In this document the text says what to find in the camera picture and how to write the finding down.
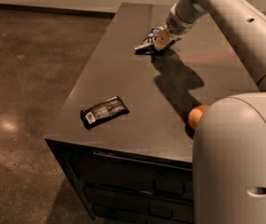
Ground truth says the middle drawer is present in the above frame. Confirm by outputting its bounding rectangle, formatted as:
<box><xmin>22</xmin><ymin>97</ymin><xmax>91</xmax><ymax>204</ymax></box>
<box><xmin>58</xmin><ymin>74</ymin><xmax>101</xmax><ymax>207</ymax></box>
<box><xmin>84</xmin><ymin>186</ymin><xmax>195</xmax><ymax>224</ymax></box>

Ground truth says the drawer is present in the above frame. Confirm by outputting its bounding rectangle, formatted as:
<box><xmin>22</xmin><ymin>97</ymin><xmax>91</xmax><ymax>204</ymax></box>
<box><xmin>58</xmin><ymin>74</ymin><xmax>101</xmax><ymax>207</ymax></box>
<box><xmin>93</xmin><ymin>204</ymin><xmax>183</xmax><ymax>224</ymax></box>
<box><xmin>70</xmin><ymin>151</ymin><xmax>193</xmax><ymax>201</ymax></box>
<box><xmin>84</xmin><ymin>186</ymin><xmax>195</xmax><ymax>224</ymax></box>

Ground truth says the bottom drawer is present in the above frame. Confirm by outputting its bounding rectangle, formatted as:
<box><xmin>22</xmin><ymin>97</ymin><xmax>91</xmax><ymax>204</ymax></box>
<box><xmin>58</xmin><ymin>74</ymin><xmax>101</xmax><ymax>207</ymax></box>
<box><xmin>93</xmin><ymin>204</ymin><xmax>183</xmax><ymax>224</ymax></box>

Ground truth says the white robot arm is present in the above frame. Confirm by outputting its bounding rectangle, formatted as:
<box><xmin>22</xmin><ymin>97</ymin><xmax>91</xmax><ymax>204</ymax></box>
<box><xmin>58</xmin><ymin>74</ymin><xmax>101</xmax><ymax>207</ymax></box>
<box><xmin>167</xmin><ymin>0</ymin><xmax>266</xmax><ymax>224</ymax></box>

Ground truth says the top drawer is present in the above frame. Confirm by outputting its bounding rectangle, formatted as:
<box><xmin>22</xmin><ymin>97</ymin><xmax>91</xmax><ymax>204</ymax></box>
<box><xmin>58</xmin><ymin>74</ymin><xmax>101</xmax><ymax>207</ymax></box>
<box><xmin>70</xmin><ymin>151</ymin><xmax>193</xmax><ymax>201</ymax></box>

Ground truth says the black snack bar wrapper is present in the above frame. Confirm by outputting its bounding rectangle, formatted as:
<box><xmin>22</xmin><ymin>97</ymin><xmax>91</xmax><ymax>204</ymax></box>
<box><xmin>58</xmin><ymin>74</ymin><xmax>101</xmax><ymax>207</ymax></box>
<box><xmin>80</xmin><ymin>96</ymin><xmax>130</xmax><ymax>130</ymax></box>

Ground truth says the blue chip bag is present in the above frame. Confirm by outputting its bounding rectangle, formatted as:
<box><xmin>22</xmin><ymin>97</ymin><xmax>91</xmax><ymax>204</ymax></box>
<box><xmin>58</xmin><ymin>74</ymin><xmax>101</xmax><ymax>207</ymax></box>
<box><xmin>134</xmin><ymin>27</ymin><xmax>160</xmax><ymax>54</ymax></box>

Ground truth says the dark drawer cabinet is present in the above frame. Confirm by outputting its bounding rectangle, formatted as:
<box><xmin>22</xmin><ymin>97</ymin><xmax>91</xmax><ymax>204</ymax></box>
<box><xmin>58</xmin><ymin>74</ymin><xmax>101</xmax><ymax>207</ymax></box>
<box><xmin>47</xmin><ymin>139</ymin><xmax>194</xmax><ymax>224</ymax></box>

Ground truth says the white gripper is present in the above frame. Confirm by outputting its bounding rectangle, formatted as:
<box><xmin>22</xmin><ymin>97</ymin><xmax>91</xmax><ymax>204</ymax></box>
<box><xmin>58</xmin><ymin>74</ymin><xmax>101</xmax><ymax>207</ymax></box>
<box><xmin>154</xmin><ymin>4</ymin><xmax>202</xmax><ymax>51</ymax></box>

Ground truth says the orange fruit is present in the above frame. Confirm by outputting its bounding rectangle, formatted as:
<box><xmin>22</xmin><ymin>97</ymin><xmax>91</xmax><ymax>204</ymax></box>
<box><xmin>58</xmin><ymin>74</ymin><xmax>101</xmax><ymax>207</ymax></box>
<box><xmin>189</xmin><ymin>105</ymin><xmax>208</xmax><ymax>130</ymax></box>

